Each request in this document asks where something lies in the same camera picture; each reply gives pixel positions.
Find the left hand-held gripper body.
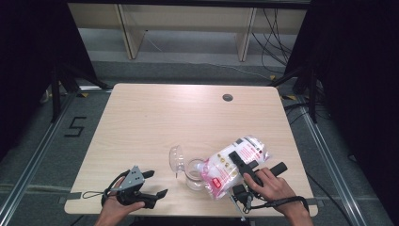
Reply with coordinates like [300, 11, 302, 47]
[117, 165, 158, 210]

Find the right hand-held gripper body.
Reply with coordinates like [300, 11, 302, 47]
[230, 159, 289, 222]

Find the red and white plastic bag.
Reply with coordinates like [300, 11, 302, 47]
[199, 135, 271, 201]

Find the clear jar lid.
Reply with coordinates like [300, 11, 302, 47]
[168, 144, 186, 177]

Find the clear glass jar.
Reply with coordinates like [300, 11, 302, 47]
[184, 157, 210, 192]

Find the person's left hand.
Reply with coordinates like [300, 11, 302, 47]
[99, 177, 146, 221]

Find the person's right hand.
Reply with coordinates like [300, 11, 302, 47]
[243, 167, 304, 218]

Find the black metal stand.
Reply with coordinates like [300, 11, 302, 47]
[268, 65, 318, 124]
[50, 62, 111, 123]

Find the light wooden shelf unit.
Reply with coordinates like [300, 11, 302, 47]
[67, 3, 310, 62]

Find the black curtain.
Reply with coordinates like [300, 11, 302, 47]
[286, 0, 399, 220]
[0, 0, 98, 161]

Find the black wrist strap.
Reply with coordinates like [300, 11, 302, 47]
[101, 169, 131, 206]
[250, 195, 311, 215]

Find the thin black cord loop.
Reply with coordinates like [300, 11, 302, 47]
[82, 190, 107, 200]

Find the black floor cable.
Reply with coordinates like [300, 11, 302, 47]
[305, 172, 356, 226]

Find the metal floor rail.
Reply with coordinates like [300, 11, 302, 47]
[0, 90, 78, 218]
[299, 103, 368, 226]

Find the black cable bundle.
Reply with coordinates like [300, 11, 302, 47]
[251, 8, 297, 74]

